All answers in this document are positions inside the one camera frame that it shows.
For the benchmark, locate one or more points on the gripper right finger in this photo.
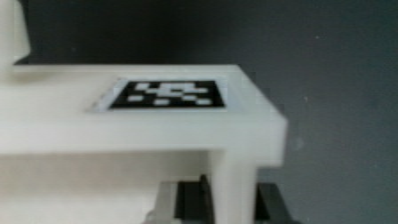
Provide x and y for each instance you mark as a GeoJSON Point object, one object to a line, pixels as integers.
{"type": "Point", "coordinates": [271, 210]}

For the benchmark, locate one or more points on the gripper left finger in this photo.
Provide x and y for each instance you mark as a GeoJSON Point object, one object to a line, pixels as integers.
{"type": "Point", "coordinates": [184, 204]}

